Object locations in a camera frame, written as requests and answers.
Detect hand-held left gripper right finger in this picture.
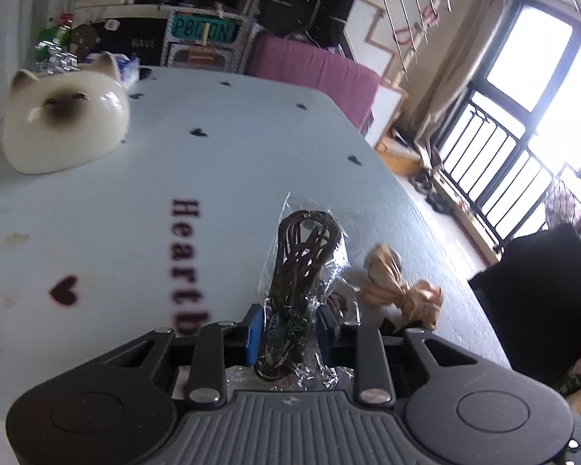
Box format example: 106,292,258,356
317,304,485,406

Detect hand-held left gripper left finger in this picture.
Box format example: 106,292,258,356
97,303,263,408

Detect clear packet of brown hair ties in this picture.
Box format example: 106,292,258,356
254,193,364,391

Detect beige scrunchie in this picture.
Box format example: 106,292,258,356
363,242,443,332

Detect black sandals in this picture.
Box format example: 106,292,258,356
426,189,452,215

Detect beige sandals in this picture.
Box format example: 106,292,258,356
409,169,434,193

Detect black chair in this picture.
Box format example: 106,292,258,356
467,224,581,388

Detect wooden staircase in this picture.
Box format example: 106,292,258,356
346,0,422,177

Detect black balcony railing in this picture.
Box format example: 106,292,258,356
436,84,581,262

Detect pink chair back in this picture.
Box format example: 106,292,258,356
247,34,381,134

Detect white ceramic cat head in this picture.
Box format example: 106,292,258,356
2,51,131,175

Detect balcony flower plant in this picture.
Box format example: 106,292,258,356
545,169,581,233

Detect blue white plastic pack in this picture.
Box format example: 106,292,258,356
113,53,141,83

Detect teal sign plate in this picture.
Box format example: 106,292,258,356
168,14,240,44

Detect beige curtain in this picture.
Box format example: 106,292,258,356
409,0,519,146

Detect black storage box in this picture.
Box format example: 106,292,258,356
104,16,169,52

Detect black vest with white trim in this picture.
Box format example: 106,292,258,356
259,0,364,52

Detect metal stair railing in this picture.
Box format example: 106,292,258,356
368,0,453,73

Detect dark cat face bag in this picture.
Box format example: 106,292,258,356
72,23,101,55

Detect green plastic bag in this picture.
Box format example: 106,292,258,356
36,22,73,52

